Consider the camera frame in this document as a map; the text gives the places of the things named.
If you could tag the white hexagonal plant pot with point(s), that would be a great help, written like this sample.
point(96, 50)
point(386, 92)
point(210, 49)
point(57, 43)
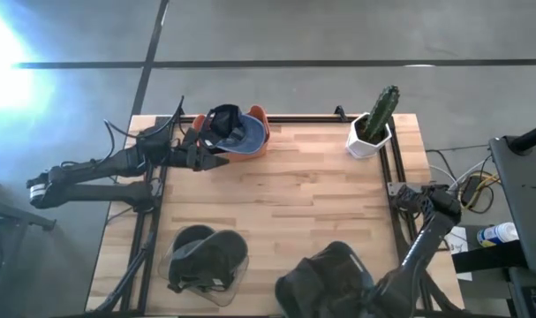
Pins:
point(360, 148)

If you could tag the grey metal bracket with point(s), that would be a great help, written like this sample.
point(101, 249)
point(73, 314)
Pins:
point(395, 187)

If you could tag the black shelf bar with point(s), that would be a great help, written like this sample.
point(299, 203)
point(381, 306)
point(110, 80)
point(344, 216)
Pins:
point(488, 258)

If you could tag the black power adapter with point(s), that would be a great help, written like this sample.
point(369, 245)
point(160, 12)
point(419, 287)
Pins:
point(470, 190)

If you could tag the grey cart panel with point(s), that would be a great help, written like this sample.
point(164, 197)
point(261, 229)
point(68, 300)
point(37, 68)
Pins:
point(523, 199)

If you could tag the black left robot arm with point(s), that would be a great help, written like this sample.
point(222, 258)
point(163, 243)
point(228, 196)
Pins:
point(95, 165)

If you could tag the dark navy cap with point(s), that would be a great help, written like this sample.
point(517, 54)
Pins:
point(223, 121)

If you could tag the white and blue canister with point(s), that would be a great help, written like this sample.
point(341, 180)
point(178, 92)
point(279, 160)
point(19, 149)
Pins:
point(497, 234)

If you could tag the green cactus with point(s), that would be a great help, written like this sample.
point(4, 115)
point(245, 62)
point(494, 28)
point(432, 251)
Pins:
point(382, 110)

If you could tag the black clamp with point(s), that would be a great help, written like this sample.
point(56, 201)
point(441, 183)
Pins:
point(340, 114)

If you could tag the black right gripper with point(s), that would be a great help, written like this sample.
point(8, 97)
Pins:
point(351, 278)

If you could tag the blue and orange cap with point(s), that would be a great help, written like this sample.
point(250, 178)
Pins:
point(261, 115)

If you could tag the black table frame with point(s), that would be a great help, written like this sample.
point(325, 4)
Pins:
point(303, 118)

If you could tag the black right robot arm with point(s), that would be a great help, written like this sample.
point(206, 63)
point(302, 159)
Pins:
point(426, 238)

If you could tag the blue denim cap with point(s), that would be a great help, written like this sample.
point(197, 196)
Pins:
point(247, 134)

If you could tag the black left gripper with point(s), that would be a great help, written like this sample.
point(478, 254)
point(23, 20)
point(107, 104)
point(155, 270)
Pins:
point(192, 158)

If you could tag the clear plastic bin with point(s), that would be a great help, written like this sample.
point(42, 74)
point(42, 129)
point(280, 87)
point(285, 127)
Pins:
point(232, 291)

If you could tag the black pole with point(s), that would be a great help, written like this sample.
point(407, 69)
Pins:
point(530, 137)

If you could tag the black cap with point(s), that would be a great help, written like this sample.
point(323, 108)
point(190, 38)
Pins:
point(307, 291)

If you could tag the white paper sheet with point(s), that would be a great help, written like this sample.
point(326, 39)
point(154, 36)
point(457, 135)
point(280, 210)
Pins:
point(459, 247)

